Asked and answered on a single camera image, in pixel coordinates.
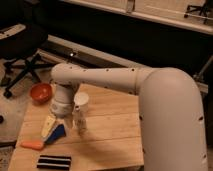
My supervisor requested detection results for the black white striped eraser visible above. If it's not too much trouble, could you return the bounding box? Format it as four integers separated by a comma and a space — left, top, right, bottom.
37, 155, 72, 170

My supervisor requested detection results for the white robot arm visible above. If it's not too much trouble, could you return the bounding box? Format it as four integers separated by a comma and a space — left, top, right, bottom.
50, 63, 208, 171

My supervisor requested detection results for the blue orange sponge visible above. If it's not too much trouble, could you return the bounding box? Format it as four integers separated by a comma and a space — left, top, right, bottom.
20, 124, 66, 150

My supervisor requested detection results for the orange bowl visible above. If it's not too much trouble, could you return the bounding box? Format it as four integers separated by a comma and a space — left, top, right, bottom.
30, 83, 52, 103

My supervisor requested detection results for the black office chair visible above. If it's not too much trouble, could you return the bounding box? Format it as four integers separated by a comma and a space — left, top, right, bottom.
0, 23, 54, 98

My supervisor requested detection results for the grey metal pole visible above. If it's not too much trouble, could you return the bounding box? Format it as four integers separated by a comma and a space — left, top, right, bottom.
193, 55, 213, 82

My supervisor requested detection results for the black stand base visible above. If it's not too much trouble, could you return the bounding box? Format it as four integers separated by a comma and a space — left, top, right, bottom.
184, 0, 213, 23

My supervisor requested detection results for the long metal rail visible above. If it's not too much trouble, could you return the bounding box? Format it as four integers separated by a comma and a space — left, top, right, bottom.
36, 34, 209, 94

